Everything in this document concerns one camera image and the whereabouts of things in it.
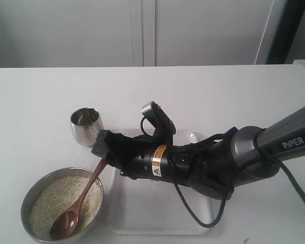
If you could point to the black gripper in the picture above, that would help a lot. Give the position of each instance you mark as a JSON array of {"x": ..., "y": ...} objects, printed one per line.
[{"x": 138, "y": 157}]

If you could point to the steel bowl of rice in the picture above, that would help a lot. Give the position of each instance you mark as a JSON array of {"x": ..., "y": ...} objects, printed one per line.
[{"x": 53, "y": 194}]

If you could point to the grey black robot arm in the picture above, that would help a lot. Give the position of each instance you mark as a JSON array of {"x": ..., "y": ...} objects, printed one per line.
[{"x": 212, "y": 167}]

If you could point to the white cabinet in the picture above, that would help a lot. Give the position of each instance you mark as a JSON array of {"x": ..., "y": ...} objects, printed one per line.
[{"x": 136, "y": 33}]

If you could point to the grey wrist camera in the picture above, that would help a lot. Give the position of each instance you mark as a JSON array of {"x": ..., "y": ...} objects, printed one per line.
[{"x": 163, "y": 125}]

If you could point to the brown wooden spoon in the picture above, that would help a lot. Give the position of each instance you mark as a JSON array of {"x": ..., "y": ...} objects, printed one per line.
[{"x": 65, "y": 225}]

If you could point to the stainless steel cup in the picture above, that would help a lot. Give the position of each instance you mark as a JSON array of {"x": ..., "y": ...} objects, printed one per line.
[{"x": 86, "y": 123}]

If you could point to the white rectangular tray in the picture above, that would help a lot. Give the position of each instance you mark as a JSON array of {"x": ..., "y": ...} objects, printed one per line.
[{"x": 147, "y": 207}]

